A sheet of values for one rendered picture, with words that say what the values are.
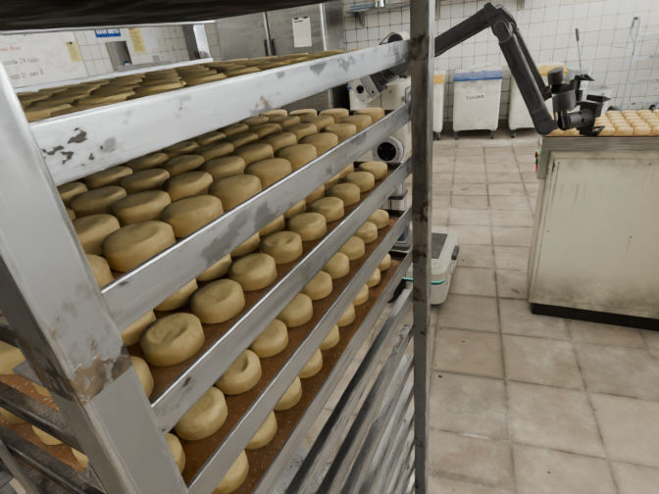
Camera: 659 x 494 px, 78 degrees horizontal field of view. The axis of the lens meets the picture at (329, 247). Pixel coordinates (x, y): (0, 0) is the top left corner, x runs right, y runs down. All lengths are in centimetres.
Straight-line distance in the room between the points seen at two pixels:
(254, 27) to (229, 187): 527
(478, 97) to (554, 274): 352
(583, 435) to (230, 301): 160
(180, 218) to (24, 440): 28
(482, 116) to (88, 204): 517
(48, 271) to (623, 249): 207
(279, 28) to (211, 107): 520
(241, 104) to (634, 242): 194
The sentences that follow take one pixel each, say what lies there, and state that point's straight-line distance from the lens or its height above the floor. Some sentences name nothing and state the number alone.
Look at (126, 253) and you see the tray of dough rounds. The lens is 32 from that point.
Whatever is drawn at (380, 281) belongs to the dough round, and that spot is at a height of 95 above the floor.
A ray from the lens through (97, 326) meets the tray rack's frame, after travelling 22.
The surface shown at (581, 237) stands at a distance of 209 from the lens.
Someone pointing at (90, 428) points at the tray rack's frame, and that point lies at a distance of 25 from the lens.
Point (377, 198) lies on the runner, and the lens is 59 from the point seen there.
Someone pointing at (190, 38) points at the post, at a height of 137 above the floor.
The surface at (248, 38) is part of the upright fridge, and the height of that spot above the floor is 138.
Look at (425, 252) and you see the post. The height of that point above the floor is 97.
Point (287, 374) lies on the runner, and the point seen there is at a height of 105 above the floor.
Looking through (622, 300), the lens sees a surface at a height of 16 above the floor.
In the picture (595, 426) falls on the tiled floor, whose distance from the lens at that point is 188.
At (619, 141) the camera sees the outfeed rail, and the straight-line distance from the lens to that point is 197.
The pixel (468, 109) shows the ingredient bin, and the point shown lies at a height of 37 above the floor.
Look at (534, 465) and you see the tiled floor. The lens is 171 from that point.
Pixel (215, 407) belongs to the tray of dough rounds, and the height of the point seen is 106.
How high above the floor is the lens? 136
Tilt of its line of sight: 28 degrees down
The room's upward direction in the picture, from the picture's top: 7 degrees counter-clockwise
